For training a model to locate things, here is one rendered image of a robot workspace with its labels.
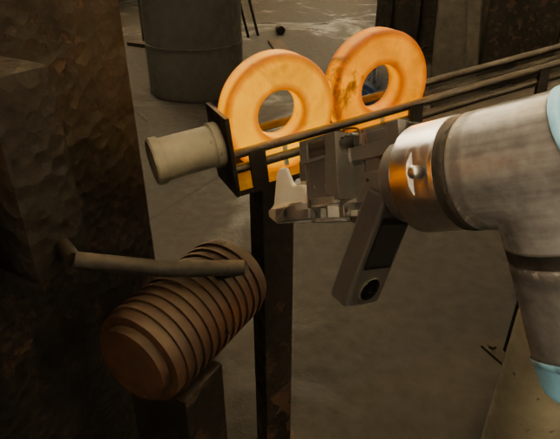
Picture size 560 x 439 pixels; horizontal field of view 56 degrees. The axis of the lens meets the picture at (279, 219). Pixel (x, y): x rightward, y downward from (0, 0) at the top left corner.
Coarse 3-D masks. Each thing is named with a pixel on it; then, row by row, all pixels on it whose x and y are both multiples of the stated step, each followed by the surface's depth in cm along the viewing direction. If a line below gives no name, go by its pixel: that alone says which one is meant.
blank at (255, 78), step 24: (240, 72) 63; (264, 72) 64; (288, 72) 65; (312, 72) 67; (240, 96) 64; (264, 96) 65; (312, 96) 68; (240, 120) 65; (312, 120) 70; (240, 144) 67
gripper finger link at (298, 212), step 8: (280, 208) 54; (288, 208) 51; (296, 208) 50; (304, 208) 50; (312, 208) 49; (320, 208) 49; (280, 216) 53; (288, 216) 51; (296, 216) 50; (304, 216) 49; (312, 216) 49; (320, 216) 49
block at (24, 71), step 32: (0, 64) 52; (32, 64) 52; (0, 96) 49; (32, 96) 52; (0, 128) 50; (32, 128) 53; (0, 160) 52; (32, 160) 54; (64, 160) 57; (0, 192) 54; (32, 192) 55; (64, 192) 58; (0, 224) 57; (32, 224) 56; (64, 224) 60; (0, 256) 60; (32, 256) 57
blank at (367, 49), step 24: (360, 48) 68; (384, 48) 70; (408, 48) 71; (336, 72) 69; (360, 72) 70; (408, 72) 73; (336, 96) 70; (360, 96) 71; (384, 96) 76; (408, 96) 75; (336, 120) 72; (384, 120) 75
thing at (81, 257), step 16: (64, 240) 59; (64, 256) 57; (80, 256) 57; (96, 256) 58; (112, 256) 59; (112, 272) 59; (128, 272) 60; (144, 272) 61; (160, 272) 61; (176, 272) 62; (192, 272) 63; (208, 272) 63; (224, 272) 63; (240, 272) 64
